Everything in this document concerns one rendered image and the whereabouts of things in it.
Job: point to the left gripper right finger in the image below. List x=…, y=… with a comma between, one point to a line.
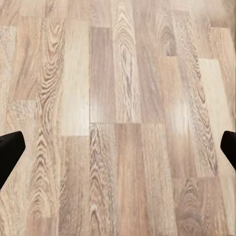
x=228, y=146

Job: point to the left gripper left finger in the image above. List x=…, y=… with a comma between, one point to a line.
x=12, y=147

